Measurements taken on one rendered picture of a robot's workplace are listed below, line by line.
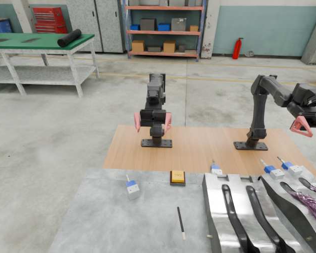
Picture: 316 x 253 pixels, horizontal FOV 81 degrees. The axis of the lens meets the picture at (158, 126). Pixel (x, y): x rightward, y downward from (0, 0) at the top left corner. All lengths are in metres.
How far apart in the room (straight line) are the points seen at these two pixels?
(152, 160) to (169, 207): 0.31
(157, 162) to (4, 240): 1.47
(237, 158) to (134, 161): 0.61
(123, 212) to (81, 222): 0.18
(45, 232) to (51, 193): 0.39
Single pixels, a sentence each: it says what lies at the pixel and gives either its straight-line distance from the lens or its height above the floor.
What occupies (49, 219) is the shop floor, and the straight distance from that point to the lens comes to 2.03.
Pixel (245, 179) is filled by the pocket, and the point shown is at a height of 0.86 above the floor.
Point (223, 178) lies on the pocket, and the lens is 0.99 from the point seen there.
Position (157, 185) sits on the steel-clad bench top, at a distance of 0.99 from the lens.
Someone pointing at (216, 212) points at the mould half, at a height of 0.88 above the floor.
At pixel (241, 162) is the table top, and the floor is 0.80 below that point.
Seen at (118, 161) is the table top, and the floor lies 0.80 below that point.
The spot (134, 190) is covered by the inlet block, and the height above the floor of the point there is 0.85.
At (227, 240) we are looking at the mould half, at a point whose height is 0.93.
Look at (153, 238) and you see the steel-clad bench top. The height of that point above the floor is 0.80.
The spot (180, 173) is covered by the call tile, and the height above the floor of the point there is 0.84.
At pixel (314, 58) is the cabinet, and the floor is 0.19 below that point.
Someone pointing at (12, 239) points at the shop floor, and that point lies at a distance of 2.08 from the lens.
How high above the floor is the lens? 1.60
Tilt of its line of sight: 36 degrees down
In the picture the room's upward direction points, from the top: straight up
